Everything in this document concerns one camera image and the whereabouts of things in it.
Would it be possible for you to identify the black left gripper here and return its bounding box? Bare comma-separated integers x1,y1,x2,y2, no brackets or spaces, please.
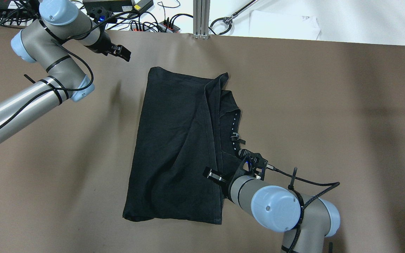
86,6,132,63

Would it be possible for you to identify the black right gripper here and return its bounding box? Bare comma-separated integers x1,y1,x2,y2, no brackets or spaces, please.
204,149,268,201

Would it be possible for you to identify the black printed t-shirt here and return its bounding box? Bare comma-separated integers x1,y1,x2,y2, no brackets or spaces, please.
123,67,243,225

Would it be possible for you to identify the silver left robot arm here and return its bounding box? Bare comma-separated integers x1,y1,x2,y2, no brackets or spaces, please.
0,0,131,144

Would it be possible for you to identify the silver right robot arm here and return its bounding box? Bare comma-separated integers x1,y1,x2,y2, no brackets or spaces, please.
204,149,341,253

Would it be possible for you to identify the black power adapter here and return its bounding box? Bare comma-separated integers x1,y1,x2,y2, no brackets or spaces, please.
82,0,136,13

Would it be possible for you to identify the red black power strip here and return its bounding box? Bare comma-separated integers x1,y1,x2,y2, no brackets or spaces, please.
128,20,181,33

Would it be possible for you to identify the black grabber stick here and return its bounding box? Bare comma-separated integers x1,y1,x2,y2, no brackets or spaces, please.
208,0,258,35

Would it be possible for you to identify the aluminium frame post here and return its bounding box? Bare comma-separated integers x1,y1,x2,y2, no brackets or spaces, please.
193,0,210,40

